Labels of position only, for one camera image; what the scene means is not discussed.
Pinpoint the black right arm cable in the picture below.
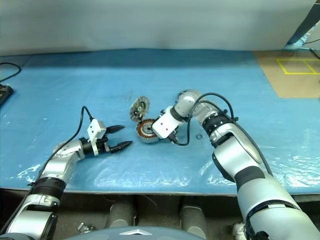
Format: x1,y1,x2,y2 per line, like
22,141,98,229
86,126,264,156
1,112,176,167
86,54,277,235
172,92,276,179

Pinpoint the silver motor rotor bell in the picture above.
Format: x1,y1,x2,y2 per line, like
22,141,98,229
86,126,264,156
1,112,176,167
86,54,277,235
129,96,150,123

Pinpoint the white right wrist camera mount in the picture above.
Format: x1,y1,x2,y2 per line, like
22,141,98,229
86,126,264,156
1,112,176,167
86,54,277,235
151,115,180,140

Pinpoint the brown cardboard sheet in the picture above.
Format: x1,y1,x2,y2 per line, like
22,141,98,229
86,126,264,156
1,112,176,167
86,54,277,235
251,49,320,99

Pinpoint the copper wound motor stator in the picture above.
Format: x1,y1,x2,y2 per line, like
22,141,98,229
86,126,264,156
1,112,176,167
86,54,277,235
136,117,162,145

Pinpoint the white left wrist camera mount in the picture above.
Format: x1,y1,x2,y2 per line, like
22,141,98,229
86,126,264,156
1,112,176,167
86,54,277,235
86,119,107,157

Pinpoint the dark teal slanted post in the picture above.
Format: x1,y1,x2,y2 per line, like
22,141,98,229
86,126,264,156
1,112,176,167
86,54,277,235
289,0,320,46

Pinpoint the white metal fitting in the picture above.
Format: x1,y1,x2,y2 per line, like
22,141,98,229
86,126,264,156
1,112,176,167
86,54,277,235
76,221,97,235
230,220,249,240

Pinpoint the thin black desk cable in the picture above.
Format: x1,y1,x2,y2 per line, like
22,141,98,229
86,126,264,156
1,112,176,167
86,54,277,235
0,62,22,83

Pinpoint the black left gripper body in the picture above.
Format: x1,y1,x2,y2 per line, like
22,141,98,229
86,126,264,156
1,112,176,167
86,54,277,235
96,136,112,154

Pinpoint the black flat device case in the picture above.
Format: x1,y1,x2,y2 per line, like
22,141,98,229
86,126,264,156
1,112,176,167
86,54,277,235
0,83,14,107

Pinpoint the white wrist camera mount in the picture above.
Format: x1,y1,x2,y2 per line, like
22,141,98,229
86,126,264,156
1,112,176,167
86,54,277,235
151,115,180,140
86,119,107,157

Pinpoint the grey rounded cylinder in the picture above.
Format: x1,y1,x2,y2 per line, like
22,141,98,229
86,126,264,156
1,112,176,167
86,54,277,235
179,198,208,228
106,196,137,229

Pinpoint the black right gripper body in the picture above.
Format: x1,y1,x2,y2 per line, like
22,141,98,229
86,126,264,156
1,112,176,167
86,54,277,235
157,108,179,146

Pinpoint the thin black background cable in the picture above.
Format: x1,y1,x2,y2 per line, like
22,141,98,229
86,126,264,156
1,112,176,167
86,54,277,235
301,38,320,60

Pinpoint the blue-grey robot torso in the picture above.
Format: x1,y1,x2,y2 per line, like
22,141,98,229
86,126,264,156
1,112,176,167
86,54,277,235
63,220,201,240

